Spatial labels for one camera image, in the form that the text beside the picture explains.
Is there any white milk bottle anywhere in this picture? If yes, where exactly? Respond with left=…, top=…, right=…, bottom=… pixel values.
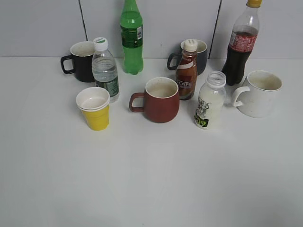
left=194, top=70, right=226, bottom=130

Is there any green soda bottle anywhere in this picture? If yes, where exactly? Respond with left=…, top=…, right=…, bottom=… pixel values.
left=120, top=0, right=143, bottom=75

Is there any black mug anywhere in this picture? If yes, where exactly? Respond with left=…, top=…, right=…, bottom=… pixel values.
left=60, top=41, right=95, bottom=83

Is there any brown coffee drink bottle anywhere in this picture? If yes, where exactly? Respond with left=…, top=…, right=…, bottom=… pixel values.
left=176, top=39, right=197, bottom=100

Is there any clear water bottle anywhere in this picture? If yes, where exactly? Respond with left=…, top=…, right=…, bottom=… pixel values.
left=92, top=37, right=120, bottom=103

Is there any cola bottle yellow cap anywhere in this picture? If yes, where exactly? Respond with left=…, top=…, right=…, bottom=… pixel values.
left=222, top=0, right=262, bottom=86

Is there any yellow paper cup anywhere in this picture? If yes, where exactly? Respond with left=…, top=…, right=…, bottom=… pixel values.
left=76, top=87, right=110, bottom=131

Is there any red ceramic mug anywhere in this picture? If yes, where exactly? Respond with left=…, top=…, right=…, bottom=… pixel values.
left=129, top=77, right=179, bottom=123

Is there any white ceramic mug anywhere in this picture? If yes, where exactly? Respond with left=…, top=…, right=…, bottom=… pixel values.
left=231, top=70, right=283, bottom=118

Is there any dark grey mug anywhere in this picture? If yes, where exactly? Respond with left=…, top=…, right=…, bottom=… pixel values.
left=167, top=39, right=208, bottom=75

